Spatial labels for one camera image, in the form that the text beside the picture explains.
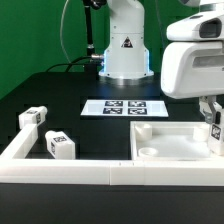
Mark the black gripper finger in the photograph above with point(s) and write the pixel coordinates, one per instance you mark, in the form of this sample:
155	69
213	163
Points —
209	109

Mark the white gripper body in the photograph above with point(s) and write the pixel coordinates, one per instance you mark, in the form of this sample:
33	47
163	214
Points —
193	63

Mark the white square tabletop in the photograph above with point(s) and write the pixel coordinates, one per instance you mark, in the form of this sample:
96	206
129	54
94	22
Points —
170	141

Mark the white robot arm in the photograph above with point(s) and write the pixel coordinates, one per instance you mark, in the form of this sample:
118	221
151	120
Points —
126	60

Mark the white tag sheet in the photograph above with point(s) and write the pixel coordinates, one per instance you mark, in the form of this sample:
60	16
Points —
125	108

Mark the white fence wall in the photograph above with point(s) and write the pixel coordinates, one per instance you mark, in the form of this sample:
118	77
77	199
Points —
15	167

